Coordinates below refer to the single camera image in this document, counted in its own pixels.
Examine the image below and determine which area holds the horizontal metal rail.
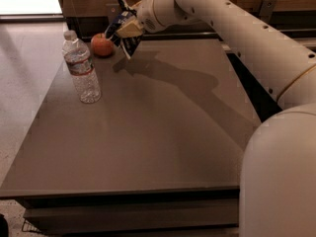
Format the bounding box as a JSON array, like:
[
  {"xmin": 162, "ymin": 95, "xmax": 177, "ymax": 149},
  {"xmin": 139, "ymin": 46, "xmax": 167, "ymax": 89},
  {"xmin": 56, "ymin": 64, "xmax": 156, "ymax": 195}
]
[{"xmin": 80, "ymin": 28, "xmax": 316, "ymax": 41}]

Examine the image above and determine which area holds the clear plastic water bottle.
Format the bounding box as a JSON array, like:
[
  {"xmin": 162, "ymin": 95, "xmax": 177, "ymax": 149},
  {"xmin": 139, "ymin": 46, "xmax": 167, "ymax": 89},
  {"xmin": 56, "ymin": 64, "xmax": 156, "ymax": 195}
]
[{"xmin": 62, "ymin": 30, "xmax": 102, "ymax": 104}]

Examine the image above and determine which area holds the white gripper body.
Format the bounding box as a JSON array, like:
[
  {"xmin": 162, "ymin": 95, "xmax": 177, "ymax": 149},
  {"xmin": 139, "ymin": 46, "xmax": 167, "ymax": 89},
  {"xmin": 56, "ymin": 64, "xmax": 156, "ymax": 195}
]
[{"xmin": 136, "ymin": 0, "xmax": 166, "ymax": 33}]

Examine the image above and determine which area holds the right metal wall bracket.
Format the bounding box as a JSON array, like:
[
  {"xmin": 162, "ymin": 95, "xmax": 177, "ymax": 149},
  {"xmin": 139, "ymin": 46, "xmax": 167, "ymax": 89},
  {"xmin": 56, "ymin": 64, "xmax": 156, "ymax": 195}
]
[{"xmin": 258, "ymin": 0, "xmax": 277, "ymax": 23}]

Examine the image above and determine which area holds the red apple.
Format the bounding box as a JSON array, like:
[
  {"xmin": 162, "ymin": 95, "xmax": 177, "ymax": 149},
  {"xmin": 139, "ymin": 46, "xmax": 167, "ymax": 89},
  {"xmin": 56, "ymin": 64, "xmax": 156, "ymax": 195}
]
[{"xmin": 91, "ymin": 34, "xmax": 114, "ymax": 57}]

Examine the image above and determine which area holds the blue potato chip bag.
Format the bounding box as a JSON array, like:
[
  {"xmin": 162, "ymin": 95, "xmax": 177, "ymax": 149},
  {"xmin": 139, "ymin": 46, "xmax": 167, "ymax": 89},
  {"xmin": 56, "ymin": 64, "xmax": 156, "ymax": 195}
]
[{"xmin": 105, "ymin": 0, "xmax": 144, "ymax": 59}]

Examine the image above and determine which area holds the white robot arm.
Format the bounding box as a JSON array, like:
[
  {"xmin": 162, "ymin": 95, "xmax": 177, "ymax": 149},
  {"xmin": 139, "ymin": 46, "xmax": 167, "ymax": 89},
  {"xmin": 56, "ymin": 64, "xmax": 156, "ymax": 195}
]
[{"xmin": 118, "ymin": 0, "xmax": 316, "ymax": 237}]

